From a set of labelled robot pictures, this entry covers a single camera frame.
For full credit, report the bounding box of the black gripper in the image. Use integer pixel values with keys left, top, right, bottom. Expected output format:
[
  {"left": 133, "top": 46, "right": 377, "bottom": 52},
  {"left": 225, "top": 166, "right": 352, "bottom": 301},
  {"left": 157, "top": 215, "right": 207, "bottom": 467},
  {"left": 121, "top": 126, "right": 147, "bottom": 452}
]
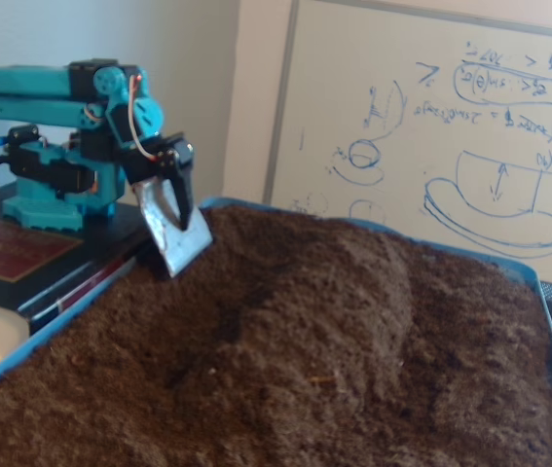
[{"left": 119, "top": 130, "right": 214, "bottom": 279}]

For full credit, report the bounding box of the brown soil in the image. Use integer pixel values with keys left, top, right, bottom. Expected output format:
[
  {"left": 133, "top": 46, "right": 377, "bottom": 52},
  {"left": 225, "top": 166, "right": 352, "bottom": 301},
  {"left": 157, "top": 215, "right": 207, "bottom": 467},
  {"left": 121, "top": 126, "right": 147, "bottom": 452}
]
[{"left": 0, "top": 203, "right": 552, "bottom": 467}]

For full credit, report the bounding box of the black chemistry handbook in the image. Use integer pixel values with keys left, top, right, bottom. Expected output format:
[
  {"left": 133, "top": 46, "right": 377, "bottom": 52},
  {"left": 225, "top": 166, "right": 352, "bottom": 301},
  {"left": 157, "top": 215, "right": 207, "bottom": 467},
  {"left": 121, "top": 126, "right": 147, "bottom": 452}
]
[{"left": 0, "top": 182, "right": 160, "bottom": 376}]

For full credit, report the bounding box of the whiteboard with blue drawings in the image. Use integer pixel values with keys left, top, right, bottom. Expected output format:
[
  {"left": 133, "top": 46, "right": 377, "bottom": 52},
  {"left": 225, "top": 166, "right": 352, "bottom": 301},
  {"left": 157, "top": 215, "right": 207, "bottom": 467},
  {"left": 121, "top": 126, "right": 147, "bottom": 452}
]
[{"left": 261, "top": 0, "right": 552, "bottom": 293}]

